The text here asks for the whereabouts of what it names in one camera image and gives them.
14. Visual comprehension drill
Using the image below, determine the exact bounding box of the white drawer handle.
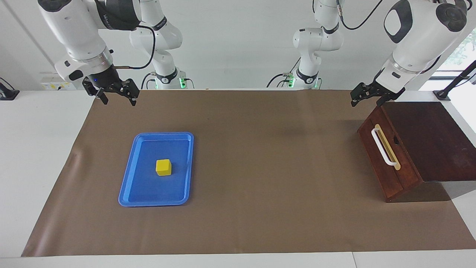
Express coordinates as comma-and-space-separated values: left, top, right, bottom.
371, 124, 401, 170

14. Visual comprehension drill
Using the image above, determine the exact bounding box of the wooden drawer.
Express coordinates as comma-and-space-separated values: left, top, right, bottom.
359, 106, 422, 198

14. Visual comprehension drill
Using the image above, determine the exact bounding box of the yellow cube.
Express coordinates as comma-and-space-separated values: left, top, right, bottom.
155, 159, 173, 176

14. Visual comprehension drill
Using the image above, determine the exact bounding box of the dark wooden drawer cabinet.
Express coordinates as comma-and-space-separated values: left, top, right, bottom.
358, 101, 476, 202

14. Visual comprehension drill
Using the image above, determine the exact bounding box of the blue plastic tray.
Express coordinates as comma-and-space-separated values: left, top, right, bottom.
118, 132, 194, 207

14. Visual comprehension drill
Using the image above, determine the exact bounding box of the black table clamp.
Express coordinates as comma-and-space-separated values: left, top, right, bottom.
0, 77, 20, 101

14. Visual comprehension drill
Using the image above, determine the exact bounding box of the brown table mat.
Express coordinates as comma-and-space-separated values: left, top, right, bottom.
21, 89, 476, 257

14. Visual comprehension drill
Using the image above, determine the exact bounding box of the black base cable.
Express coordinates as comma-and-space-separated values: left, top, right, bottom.
141, 73, 157, 90
266, 56, 302, 89

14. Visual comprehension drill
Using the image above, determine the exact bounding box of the white wall socket box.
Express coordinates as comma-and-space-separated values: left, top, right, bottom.
40, 74, 84, 91

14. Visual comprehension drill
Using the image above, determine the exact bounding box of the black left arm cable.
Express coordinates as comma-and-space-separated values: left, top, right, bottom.
337, 0, 383, 30

